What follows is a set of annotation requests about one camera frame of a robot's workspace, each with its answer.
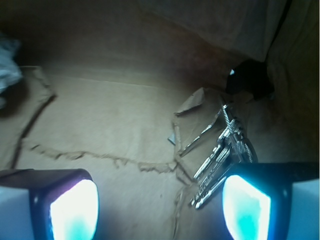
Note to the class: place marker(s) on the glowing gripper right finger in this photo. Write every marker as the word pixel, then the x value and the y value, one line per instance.
pixel 272 201

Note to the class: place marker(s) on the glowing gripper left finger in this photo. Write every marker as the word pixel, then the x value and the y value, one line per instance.
pixel 55 204

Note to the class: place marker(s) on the silver key bunch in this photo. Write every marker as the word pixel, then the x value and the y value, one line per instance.
pixel 232 146

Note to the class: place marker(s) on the crumpled grey paper ball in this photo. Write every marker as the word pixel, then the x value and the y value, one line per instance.
pixel 10 73

